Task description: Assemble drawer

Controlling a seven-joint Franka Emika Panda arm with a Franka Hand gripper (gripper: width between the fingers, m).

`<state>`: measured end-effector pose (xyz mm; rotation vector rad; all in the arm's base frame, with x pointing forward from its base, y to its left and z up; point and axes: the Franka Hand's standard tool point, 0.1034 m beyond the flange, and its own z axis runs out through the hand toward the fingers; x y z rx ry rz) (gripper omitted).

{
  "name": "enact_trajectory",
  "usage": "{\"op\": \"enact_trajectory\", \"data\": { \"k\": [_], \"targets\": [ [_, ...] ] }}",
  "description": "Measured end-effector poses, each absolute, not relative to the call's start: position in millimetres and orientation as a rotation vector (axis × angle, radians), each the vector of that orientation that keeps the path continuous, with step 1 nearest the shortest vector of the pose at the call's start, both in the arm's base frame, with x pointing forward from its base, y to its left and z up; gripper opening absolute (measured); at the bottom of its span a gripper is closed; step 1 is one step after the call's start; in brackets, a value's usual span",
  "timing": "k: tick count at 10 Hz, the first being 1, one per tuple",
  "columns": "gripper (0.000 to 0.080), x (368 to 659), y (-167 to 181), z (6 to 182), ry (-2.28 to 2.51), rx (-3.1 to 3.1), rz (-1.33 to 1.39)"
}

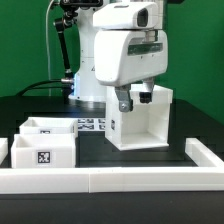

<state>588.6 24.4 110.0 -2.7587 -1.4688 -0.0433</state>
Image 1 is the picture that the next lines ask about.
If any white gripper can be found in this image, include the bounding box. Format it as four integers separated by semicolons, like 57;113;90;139
94;30;168;112

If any white drawer cabinet box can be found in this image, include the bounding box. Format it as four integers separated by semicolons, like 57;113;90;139
105;84;173;151

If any white drawer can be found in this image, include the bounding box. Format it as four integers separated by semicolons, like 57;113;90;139
11;134;76;168
19;117;78;134

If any white front drawer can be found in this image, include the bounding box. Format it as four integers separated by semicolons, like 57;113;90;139
11;134;76;168

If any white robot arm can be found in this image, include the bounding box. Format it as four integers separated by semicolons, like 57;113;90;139
78;0;168;112

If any white marker tag plate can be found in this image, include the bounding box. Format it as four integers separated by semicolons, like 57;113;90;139
78;118;105;131

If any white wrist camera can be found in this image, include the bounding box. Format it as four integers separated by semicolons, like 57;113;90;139
93;2;159;30

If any white front fence wall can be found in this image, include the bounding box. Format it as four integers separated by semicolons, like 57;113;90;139
0;167;224;194

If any white fence wall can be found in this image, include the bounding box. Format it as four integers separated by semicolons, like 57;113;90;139
185;138;224;168
0;138;8;165
0;167;224;194

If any white thin cable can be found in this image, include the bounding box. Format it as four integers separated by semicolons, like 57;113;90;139
45;0;56;97

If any white right fence wall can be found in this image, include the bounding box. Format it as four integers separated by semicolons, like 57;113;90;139
185;138;224;168

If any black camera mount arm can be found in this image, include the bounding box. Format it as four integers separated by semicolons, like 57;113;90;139
53;0;104;88

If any black cable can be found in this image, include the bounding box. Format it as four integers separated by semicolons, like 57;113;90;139
14;79;74;98

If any white left fence wall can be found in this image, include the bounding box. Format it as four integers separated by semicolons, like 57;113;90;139
0;138;8;165

